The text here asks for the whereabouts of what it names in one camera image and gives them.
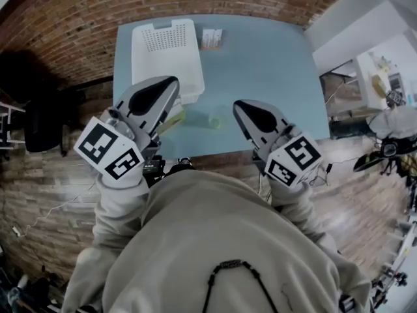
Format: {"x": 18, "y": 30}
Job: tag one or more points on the translucent green cup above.
{"x": 205, "y": 119}

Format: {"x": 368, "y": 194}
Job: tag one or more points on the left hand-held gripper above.
{"x": 107, "y": 152}

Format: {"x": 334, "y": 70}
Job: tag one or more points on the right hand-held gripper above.
{"x": 293, "y": 161}

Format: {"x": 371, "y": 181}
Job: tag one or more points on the olive-brown rectangular block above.
{"x": 378, "y": 85}

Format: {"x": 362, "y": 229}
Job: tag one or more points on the black office chair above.
{"x": 45, "y": 122}

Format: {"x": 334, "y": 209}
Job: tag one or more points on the person's right forearm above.
{"x": 296, "y": 210}

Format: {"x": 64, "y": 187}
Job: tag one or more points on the light blue table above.
{"x": 260, "y": 70}

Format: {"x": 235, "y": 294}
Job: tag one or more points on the person's left forearm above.
{"x": 117, "y": 214}

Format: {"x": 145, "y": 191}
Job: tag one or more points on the white perforated plastic basket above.
{"x": 163, "y": 64}

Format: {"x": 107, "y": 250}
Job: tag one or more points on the black and green object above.
{"x": 368, "y": 161}

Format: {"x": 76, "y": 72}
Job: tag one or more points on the person's beige hoodie torso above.
{"x": 211, "y": 233}

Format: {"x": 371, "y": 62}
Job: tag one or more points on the green book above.
{"x": 176, "y": 119}

